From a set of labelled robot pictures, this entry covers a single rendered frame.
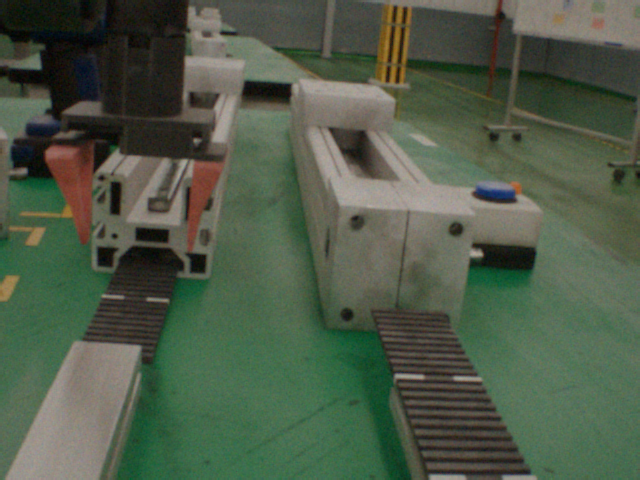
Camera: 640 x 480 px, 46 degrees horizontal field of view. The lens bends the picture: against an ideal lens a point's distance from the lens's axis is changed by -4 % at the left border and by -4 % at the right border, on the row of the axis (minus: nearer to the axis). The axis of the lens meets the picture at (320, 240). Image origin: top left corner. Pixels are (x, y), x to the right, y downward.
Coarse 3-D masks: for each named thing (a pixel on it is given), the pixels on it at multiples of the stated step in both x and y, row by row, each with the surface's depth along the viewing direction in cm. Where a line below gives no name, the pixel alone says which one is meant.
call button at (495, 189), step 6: (480, 186) 77; (486, 186) 76; (492, 186) 76; (498, 186) 76; (504, 186) 77; (510, 186) 77; (480, 192) 76; (486, 192) 76; (492, 192) 76; (498, 192) 75; (504, 192) 75; (510, 192) 76
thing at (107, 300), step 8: (104, 296) 58; (112, 296) 58; (120, 296) 58; (128, 296) 58; (104, 304) 57; (112, 304) 57; (120, 304) 57; (128, 304) 57; (136, 304) 57; (144, 304) 57; (152, 304) 58; (160, 304) 58; (168, 304) 58
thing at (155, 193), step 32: (192, 96) 122; (224, 96) 114; (224, 128) 87; (128, 160) 67; (160, 160) 85; (192, 160) 70; (128, 192) 64; (160, 192) 69; (224, 192) 87; (96, 224) 63; (128, 224) 63; (160, 224) 64; (96, 256) 64; (192, 256) 68
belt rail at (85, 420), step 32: (96, 352) 44; (128, 352) 44; (64, 384) 40; (96, 384) 40; (128, 384) 41; (64, 416) 37; (96, 416) 37; (128, 416) 41; (32, 448) 34; (64, 448) 34; (96, 448) 34
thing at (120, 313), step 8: (96, 312) 55; (104, 312) 55; (112, 312) 56; (120, 312) 56; (128, 312) 56; (136, 312) 56; (144, 312) 56; (152, 312) 56; (160, 312) 56; (144, 320) 55; (152, 320) 55; (160, 320) 55
